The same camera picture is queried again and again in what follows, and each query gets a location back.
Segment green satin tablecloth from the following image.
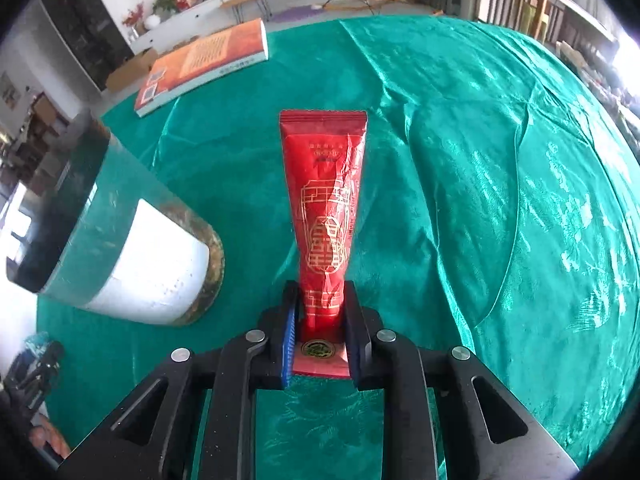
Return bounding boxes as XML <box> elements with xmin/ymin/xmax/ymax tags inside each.
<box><xmin>35</xmin><ymin>14</ymin><xmax>640</xmax><ymax>480</ymax></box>

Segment orange book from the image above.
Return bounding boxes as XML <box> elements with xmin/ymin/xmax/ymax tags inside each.
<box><xmin>134</xmin><ymin>17</ymin><xmax>271</xmax><ymax>118</ymax></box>

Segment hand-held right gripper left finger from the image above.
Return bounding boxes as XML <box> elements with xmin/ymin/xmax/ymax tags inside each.
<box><xmin>57</xmin><ymin>280</ymin><xmax>303</xmax><ymax>480</ymax></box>

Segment brown cardboard box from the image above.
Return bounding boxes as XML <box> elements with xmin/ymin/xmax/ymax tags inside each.
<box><xmin>105</xmin><ymin>49</ymin><xmax>160</xmax><ymax>93</ymax></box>

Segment person's left hand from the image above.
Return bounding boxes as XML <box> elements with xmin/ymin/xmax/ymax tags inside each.
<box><xmin>29</xmin><ymin>417</ymin><xmax>71</xmax><ymax>462</ymax></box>

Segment red foil packet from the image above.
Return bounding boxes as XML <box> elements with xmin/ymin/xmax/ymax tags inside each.
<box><xmin>278</xmin><ymin>109</ymin><xmax>369</xmax><ymax>380</ymax></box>

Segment dark glass display cabinet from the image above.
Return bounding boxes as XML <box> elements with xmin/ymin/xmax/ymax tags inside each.
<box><xmin>37</xmin><ymin>0</ymin><xmax>136</xmax><ymax>92</ymax></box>

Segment dark wooden slatted chair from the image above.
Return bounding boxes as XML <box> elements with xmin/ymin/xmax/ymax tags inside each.
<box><xmin>472</xmin><ymin>0</ymin><xmax>561</xmax><ymax>43</ymax></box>

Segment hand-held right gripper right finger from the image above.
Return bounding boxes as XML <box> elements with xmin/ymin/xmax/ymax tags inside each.
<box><xmin>342</xmin><ymin>280</ymin><xmax>581</xmax><ymax>480</ymax></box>

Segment clear jar with black lid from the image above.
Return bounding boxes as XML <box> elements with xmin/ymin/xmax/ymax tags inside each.
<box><xmin>5</xmin><ymin>119</ymin><xmax>226</xmax><ymax>328</ymax></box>

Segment purple floor mat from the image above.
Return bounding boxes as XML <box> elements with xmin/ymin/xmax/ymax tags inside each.
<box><xmin>270</xmin><ymin>4</ymin><xmax>333</xmax><ymax>23</ymax></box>

